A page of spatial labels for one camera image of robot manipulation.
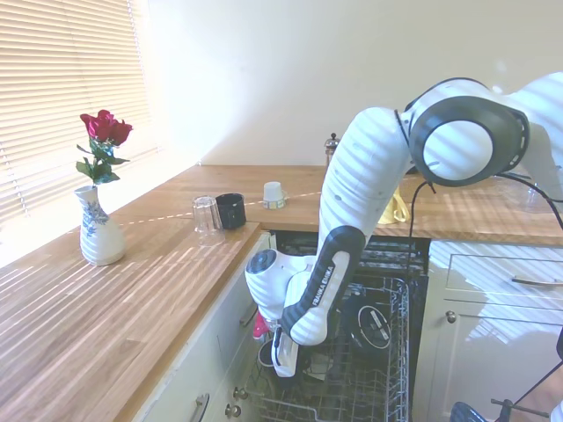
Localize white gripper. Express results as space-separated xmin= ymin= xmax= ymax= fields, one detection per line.
xmin=270 ymin=327 xmax=303 ymax=380

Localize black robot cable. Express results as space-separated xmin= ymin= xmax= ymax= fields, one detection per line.
xmin=392 ymin=108 xmax=563 ymax=283

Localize red roses with leaves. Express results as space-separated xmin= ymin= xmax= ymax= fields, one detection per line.
xmin=75 ymin=109 xmax=135 ymax=186

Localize cream window blind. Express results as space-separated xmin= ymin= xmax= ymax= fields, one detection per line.
xmin=0 ymin=0 xmax=160 ymax=232

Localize long metal drawer handle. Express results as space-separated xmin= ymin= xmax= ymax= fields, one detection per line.
xmin=510 ymin=273 xmax=563 ymax=287

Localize white kitchen cabinet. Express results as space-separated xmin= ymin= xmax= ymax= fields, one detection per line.
xmin=412 ymin=238 xmax=563 ymax=422
xmin=130 ymin=228 xmax=274 ymax=422

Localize black mug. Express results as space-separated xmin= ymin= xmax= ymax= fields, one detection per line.
xmin=215 ymin=192 xmax=248 ymax=230

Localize built-in steel dishwasher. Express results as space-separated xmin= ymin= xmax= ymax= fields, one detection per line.
xmin=262 ymin=228 xmax=433 ymax=422

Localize small white cup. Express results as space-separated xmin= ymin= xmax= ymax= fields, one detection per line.
xmin=261 ymin=180 xmax=289 ymax=210

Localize clear drinking glass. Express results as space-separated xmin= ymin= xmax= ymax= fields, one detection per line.
xmin=522 ymin=174 xmax=556 ymax=215
xmin=191 ymin=194 xmax=226 ymax=248

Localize white blue patterned vase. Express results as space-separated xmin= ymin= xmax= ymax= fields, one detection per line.
xmin=73 ymin=185 xmax=126 ymax=267

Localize blue striped object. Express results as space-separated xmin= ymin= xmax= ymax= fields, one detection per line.
xmin=450 ymin=400 xmax=490 ymax=422

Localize yellow cloth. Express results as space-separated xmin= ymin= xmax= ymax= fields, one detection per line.
xmin=377 ymin=183 xmax=413 ymax=226

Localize black camera tripod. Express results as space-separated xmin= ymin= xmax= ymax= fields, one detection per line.
xmin=489 ymin=324 xmax=563 ymax=422

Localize pepper grinder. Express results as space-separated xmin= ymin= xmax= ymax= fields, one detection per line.
xmin=324 ymin=132 xmax=342 ymax=169

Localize grey wire dish rack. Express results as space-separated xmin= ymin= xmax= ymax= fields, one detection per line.
xmin=243 ymin=271 xmax=413 ymax=422

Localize curved metal cabinet handle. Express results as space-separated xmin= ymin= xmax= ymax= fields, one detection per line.
xmin=193 ymin=391 xmax=212 ymax=422
xmin=238 ymin=302 xmax=259 ymax=329

